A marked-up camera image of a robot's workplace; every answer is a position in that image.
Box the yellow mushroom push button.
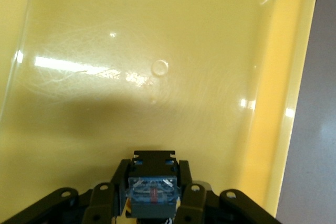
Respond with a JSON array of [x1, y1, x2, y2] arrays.
[[125, 150, 182, 224]]

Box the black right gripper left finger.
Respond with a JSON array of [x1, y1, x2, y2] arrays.
[[0, 158, 131, 224]]

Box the yellow plastic tray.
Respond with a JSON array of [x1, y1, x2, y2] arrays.
[[0, 0, 318, 224]]

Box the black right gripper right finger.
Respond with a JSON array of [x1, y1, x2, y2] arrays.
[[167, 159, 281, 224]]

